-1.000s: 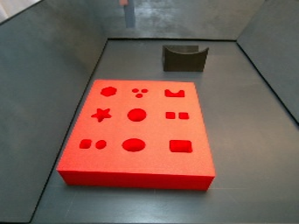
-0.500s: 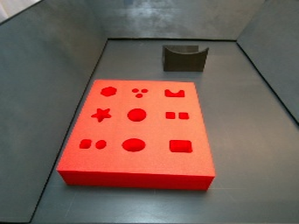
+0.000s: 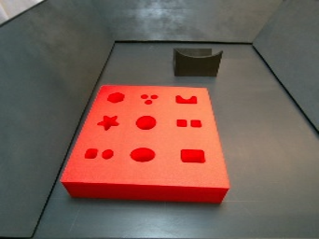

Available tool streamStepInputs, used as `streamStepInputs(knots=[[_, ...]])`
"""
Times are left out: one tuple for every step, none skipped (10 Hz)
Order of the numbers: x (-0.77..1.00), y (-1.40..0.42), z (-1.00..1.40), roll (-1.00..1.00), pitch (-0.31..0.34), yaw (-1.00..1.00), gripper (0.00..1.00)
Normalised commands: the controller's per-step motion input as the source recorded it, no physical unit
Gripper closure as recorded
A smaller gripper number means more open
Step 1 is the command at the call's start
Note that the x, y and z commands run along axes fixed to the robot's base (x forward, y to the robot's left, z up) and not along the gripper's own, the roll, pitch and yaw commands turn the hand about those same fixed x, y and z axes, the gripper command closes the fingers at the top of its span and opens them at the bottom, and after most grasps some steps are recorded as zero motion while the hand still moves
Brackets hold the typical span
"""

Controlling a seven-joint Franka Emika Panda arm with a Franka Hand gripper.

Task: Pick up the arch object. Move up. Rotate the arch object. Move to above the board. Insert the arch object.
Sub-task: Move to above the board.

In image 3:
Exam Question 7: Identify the red shape sorting board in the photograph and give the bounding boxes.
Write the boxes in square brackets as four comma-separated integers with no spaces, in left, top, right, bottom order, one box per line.
[62,85,230,204]

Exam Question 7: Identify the black curved holder stand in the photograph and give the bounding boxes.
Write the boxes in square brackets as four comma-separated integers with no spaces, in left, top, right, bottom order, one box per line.
[174,48,223,77]

